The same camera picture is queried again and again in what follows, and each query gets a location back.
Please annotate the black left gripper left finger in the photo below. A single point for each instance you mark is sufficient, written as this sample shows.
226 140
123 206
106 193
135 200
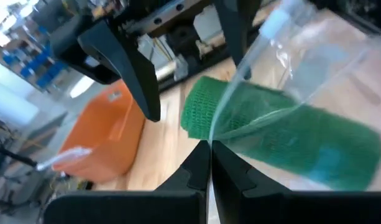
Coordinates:
177 205

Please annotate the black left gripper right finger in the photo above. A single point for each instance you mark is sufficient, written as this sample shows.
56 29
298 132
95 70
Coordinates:
255 205

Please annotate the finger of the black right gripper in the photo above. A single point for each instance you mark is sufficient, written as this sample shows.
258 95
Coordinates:
131 68
240 25

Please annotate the green elastic bandage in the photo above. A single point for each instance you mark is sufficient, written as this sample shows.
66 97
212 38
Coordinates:
271 140

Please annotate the clear plastic bag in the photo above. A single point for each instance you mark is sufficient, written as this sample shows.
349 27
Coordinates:
317 62

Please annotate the orange plastic basket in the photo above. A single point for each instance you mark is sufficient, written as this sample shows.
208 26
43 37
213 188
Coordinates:
100 133

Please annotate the shelf with blue bins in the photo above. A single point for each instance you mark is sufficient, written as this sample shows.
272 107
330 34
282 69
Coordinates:
31 65

